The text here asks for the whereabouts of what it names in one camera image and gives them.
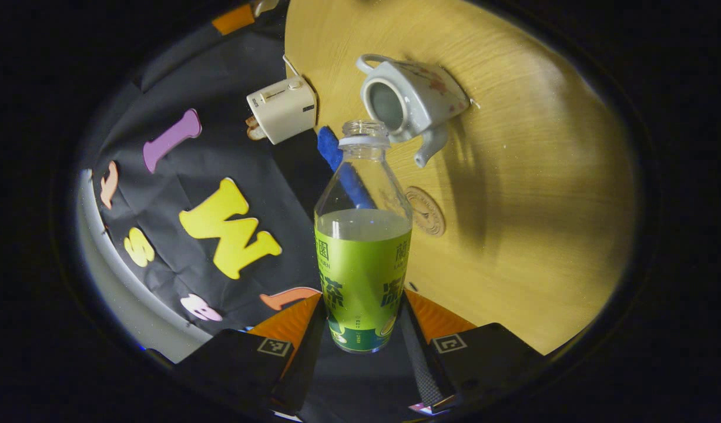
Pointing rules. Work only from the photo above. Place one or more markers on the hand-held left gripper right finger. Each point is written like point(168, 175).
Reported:
point(419, 364)

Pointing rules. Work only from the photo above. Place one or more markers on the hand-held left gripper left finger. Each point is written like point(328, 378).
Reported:
point(304, 358)

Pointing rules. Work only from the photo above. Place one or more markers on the green label water bottle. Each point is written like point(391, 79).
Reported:
point(363, 276)

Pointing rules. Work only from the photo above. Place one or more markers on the round wooden coaster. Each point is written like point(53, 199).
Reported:
point(426, 212)

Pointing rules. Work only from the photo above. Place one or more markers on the white ceramic teacup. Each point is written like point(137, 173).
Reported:
point(428, 97)

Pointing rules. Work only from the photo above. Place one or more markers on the blue towel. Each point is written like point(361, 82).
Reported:
point(331, 150)

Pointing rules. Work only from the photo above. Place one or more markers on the black backdrop cloth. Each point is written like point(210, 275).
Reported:
point(178, 176)

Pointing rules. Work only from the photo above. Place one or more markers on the bread slice in toaster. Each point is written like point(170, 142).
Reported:
point(254, 129)

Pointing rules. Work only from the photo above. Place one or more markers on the white toaster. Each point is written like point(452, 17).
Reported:
point(284, 111)

